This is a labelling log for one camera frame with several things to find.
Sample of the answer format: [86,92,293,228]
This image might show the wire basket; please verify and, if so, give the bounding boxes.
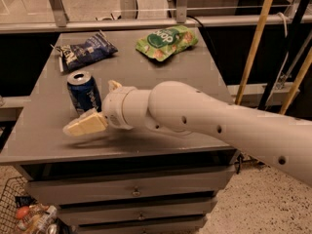
[0,176,32,234]

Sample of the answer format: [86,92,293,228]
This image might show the grey drawer cabinet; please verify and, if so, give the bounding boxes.
[0,27,254,234]

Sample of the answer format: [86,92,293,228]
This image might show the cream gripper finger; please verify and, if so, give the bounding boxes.
[108,80,122,92]
[62,108,108,137]

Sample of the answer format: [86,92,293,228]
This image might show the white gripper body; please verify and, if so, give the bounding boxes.
[102,87,150,130]

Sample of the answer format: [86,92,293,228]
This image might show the snacks in basket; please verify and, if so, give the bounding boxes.
[13,204,57,234]

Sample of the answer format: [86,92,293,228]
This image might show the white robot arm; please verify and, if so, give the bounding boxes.
[63,81,312,185]

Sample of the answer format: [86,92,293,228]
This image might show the grey metal railing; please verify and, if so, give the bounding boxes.
[0,0,312,35]

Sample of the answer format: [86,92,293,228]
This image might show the green rice chip bag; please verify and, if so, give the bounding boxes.
[136,25,198,61]

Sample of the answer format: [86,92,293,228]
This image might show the blue pepsi can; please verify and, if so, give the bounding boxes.
[67,71,101,115]

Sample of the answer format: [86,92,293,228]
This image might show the blue chip bag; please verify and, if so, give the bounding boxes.
[54,31,118,73]

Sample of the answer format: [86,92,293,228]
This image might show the wooden frame stand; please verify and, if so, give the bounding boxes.
[234,0,312,115]

